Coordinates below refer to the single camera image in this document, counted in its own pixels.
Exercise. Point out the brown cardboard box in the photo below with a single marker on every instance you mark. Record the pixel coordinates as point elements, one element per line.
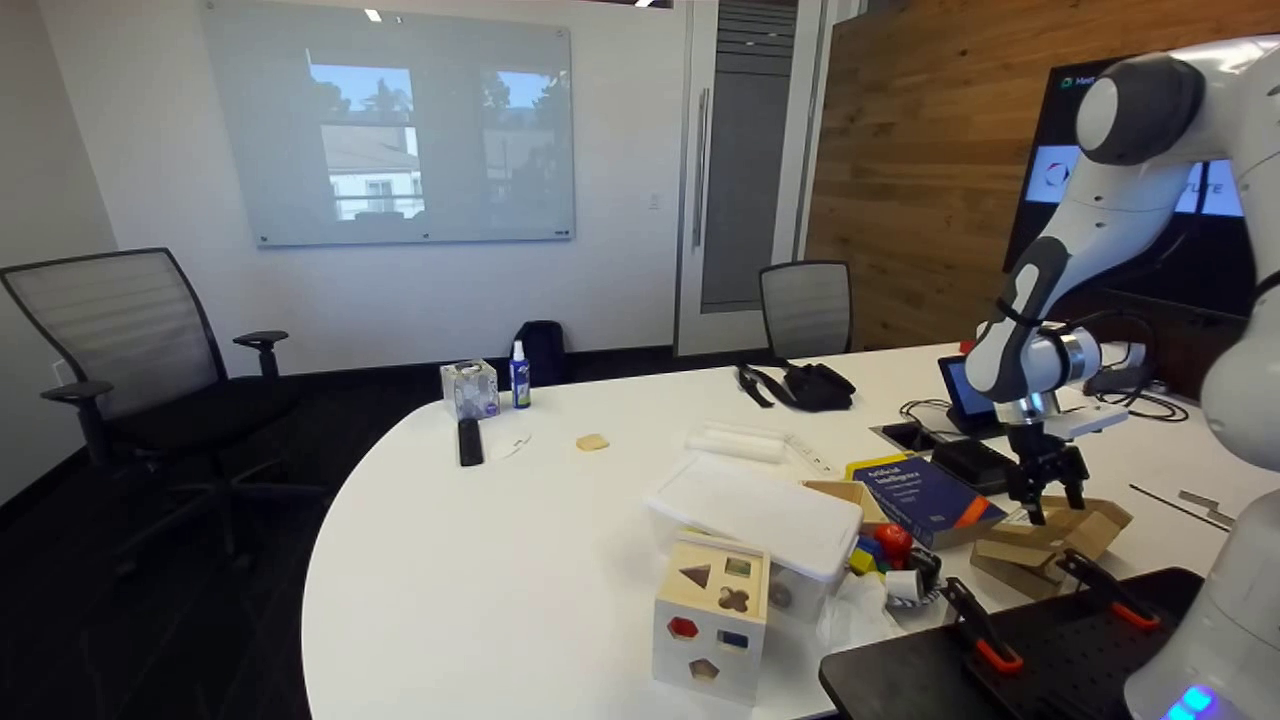
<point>1030,552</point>

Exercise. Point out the glass whiteboard on wall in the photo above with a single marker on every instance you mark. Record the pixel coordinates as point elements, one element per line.
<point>370,125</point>

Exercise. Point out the black mesh armchair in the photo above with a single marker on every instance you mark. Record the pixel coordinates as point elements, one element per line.
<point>150,383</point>

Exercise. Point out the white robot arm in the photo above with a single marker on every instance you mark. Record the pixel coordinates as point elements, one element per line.
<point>1222,663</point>

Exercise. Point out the blue and yellow book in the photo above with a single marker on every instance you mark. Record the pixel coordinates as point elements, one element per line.
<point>928,502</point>

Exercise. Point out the grey mesh office chair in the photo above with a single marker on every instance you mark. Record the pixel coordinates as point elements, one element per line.
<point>806,305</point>

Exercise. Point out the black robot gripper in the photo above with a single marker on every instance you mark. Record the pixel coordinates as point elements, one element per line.
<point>1043,462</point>

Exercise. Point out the white plastic storage bin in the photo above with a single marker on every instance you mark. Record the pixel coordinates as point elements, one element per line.
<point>739,502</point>

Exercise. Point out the black remote control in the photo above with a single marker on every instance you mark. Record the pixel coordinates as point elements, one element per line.
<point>469,443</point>

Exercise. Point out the black tablet on stand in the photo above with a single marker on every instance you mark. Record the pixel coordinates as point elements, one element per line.
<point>967,404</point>

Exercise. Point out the black orange clamp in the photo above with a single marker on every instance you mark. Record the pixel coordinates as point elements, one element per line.
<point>979,625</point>
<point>1108,590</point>

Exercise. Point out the black bag with straps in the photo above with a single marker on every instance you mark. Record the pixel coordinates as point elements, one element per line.
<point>802,384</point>

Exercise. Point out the clear tissue box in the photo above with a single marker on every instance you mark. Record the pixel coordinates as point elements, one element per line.
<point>469,390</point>

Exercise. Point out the wooden shape sorter cube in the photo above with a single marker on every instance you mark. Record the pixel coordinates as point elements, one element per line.
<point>709,621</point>

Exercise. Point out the bowl of colourful toys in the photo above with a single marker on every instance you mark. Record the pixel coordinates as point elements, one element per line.
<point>907,568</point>

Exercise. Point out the blue spray bottle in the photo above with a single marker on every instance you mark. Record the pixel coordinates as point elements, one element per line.
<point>520,378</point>

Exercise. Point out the black device box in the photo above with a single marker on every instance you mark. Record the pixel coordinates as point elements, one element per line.
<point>979,466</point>

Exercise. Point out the black orange clamp right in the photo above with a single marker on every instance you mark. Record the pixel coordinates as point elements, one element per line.
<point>1108,590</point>

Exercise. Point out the black orange clamp left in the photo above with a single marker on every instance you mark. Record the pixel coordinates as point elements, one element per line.
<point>979,625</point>

